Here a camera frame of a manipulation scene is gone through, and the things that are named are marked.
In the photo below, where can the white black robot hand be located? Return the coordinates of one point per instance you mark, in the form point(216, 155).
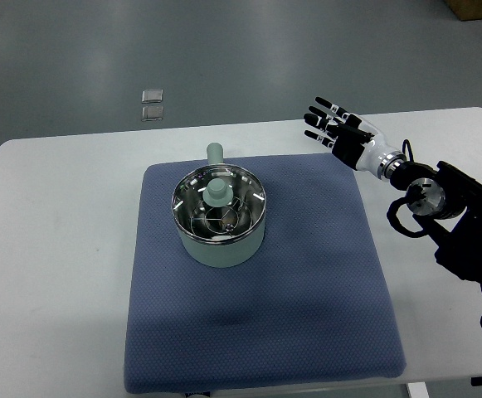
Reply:
point(353, 140)

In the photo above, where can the glass lid with green knob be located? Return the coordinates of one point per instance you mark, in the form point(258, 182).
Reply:
point(219, 204)

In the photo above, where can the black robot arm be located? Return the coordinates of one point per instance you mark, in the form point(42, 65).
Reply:
point(444, 204)

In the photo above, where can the pale green pot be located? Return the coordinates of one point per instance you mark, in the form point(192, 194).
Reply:
point(228, 255)

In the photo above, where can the blue padded mat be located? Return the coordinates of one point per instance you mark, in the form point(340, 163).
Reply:
point(311, 305)

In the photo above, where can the cardboard box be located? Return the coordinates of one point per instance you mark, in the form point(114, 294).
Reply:
point(466, 10)

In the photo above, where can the upper metal floor plate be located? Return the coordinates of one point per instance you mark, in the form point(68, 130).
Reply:
point(153, 95)

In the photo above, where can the white table leg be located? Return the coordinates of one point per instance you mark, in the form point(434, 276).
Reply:
point(417, 390)

